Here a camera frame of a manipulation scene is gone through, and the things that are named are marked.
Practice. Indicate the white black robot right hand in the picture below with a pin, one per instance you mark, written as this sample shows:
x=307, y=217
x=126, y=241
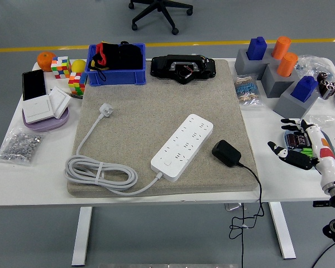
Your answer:
x=325, y=164

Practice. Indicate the white power strip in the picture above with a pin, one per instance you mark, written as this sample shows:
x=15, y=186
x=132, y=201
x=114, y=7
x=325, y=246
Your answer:
x=181, y=145

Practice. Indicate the green cylinders pile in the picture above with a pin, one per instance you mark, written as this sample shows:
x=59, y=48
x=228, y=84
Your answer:
x=307, y=152

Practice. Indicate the black table control panel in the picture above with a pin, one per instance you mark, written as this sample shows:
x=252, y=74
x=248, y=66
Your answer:
x=322, y=204

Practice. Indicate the dark capacitors pile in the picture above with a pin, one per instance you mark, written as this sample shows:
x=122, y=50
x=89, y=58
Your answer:
x=291, y=139

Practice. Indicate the empty clear plastic bag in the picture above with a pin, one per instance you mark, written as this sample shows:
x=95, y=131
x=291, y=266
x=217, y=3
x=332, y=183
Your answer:
x=332, y=121

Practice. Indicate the light blue dish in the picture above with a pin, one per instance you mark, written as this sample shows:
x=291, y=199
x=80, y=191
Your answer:
x=286, y=138

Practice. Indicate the grey block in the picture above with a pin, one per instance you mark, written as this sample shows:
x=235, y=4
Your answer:
x=290, y=110
x=244, y=67
x=276, y=85

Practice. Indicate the blue square peg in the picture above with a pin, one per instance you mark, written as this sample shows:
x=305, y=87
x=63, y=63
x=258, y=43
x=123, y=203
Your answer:
x=256, y=48
x=304, y=89

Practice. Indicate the white table leg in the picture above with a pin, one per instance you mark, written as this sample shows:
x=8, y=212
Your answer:
x=82, y=237
x=282, y=231

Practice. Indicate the clear bag of blue parts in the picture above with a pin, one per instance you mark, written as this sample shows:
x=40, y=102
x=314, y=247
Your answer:
x=312, y=65

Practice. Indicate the clear hook under table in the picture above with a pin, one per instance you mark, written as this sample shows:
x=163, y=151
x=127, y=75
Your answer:
x=233, y=207

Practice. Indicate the orange cylinder peg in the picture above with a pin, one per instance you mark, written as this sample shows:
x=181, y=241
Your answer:
x=281, y=47
x=287, y=65

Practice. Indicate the clear bag of resistors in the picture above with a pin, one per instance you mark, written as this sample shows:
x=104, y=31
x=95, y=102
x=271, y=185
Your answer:
x=247, y=90

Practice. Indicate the grey-brown mat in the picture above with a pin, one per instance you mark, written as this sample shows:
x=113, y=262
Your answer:
x=145, y=106

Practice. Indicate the black electronic device shell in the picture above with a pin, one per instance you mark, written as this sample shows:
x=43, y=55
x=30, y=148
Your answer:
x=162, y=67

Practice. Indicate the black and red fabric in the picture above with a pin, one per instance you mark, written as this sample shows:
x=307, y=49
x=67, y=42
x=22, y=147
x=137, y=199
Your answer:
x=128, y=58

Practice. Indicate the blue plastic bin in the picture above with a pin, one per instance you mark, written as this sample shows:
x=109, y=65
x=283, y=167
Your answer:
x=114, y=78

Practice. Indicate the black office chair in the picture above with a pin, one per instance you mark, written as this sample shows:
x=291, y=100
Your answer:
x=159, y=8

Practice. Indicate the colourful puzzle cube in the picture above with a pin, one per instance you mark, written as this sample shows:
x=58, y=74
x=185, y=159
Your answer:
x=76, y=83

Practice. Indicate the yellow lemon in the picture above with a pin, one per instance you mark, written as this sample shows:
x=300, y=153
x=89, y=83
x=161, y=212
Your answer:
x=78, y=66

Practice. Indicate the white-faced puzzle cube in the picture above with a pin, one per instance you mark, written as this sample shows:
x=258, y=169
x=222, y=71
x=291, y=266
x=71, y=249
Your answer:
x=61, y=68

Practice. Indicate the purple tray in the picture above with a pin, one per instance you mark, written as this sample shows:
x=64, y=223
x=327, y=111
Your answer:
x=44, y=125

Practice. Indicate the orange fruit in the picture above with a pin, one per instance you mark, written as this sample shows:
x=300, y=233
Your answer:
x=44, y=61

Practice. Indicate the black phone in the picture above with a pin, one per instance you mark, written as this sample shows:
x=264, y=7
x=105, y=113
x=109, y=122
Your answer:
x=33, y=83

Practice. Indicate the clear bag of metal nuts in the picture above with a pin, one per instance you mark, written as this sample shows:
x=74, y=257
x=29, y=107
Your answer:
x=19, y=146

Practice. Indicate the small white wall switch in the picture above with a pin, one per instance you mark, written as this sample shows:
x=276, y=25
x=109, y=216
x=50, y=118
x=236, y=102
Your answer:
x=60, y=100

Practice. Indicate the large white wall switch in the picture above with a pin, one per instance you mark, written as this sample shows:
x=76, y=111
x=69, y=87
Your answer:
x=37, y=109

